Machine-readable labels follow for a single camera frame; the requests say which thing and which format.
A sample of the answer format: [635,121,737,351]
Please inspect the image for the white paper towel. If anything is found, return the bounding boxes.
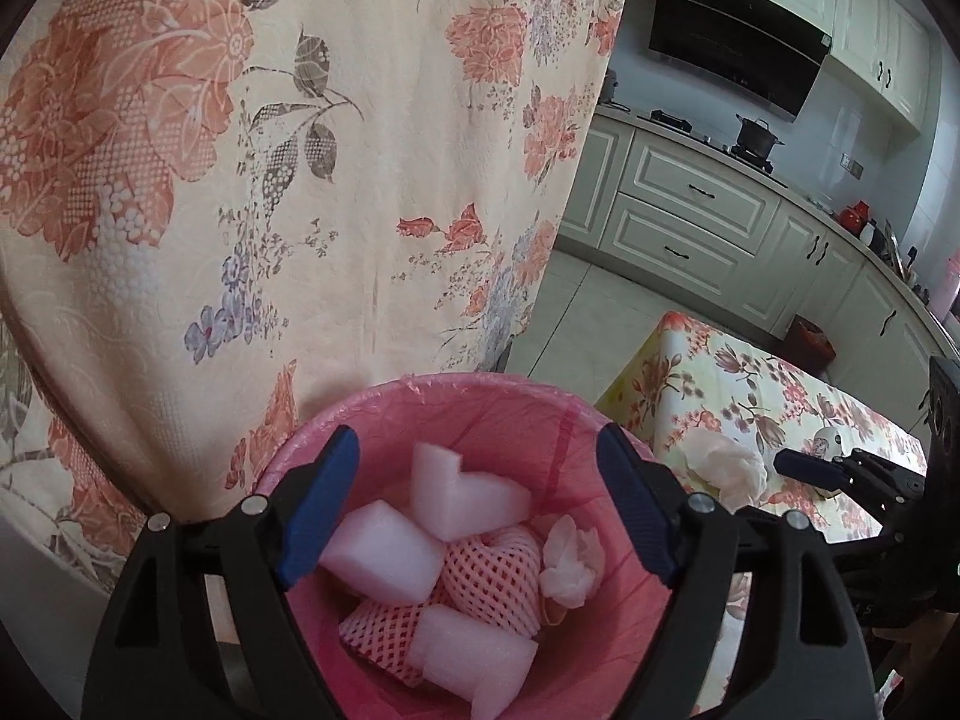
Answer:
[679,427,768,512]

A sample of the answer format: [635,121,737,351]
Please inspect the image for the white foam block square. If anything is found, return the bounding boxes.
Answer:
[319,500,444,606]

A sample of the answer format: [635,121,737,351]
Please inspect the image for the white L-shaped foam piece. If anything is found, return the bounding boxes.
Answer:
[410,442,532,543]

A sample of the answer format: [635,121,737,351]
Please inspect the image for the pink foam net with orange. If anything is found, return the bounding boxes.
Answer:
[338,600,428,688]

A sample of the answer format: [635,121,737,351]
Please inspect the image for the pink lined trash bin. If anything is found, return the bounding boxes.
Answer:
[257,374,669,718]

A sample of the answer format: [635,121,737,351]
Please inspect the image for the lower kitchen cabinets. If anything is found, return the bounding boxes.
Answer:
[560,106,955,429]

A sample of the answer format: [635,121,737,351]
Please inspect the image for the kitchen cabinets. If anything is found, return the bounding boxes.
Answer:
[771,0,931,130]
[560,106,955,429]

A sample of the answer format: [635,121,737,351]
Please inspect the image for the upper kitchen cabinets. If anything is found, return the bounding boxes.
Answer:
[771,0,931,130]

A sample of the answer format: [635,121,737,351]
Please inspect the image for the small red floor bin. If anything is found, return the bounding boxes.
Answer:
[779,316,836,377]

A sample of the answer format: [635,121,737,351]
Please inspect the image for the floral tablecloth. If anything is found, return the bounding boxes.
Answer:
[597,312,926,718]

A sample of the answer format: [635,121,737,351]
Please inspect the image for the red kettle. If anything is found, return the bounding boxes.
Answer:
[836,200,871,236]

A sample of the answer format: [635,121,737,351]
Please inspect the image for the floral curtain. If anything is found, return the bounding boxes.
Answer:
[2,0,625,593]

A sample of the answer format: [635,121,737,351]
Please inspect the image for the black cooking pot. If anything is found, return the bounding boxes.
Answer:
[731,115,782,174]

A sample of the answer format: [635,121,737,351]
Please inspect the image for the gas stove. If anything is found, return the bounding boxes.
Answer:
[649,109,711,143]

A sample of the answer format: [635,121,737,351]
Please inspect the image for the black range hood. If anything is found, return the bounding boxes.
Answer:
[649,0,832,119]

